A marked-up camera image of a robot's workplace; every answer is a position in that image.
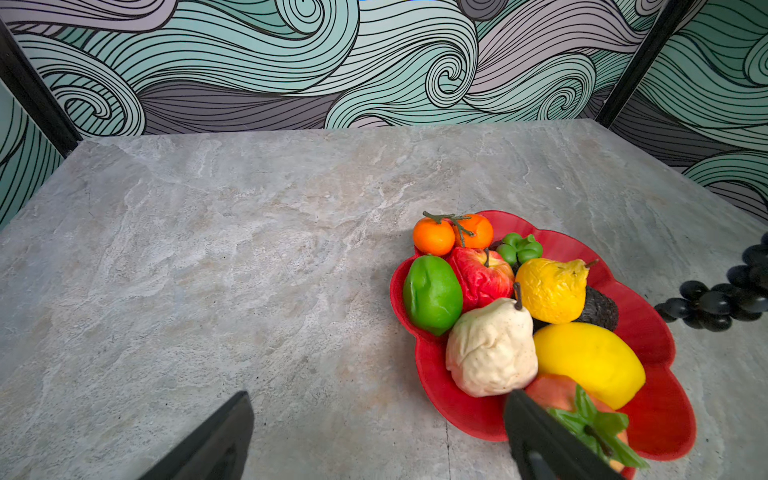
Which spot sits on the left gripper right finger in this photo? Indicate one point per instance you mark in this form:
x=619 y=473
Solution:
x=543 y=449

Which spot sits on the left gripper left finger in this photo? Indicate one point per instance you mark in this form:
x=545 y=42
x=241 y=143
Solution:
x=216 y=449

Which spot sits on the red fake strawberry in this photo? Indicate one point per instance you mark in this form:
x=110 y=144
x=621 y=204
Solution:
x=595 y=424

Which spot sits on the yellow fake lemon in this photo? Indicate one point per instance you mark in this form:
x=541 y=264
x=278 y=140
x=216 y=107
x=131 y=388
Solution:
x=595 y=358

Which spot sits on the beige fake pear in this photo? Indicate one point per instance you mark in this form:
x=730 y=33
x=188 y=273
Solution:
x=490 y=350

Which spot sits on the dark fake avocado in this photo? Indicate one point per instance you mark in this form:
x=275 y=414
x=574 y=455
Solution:
x=599 y=310

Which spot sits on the small yellow fake pear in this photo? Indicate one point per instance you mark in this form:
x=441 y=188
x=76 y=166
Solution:
x=554 y=292

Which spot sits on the red fake apple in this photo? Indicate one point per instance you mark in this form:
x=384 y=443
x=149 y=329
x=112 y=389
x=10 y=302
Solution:
x=483 y=276

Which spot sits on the green fake lime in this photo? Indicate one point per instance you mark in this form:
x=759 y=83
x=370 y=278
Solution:
x=432 y=295

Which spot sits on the orange fake tangerine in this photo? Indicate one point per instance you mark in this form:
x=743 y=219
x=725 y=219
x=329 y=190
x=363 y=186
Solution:
x=433 y=237
x=473 y=231

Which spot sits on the dark fake grape bunch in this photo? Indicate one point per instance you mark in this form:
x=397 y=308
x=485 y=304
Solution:
x=742 y=298

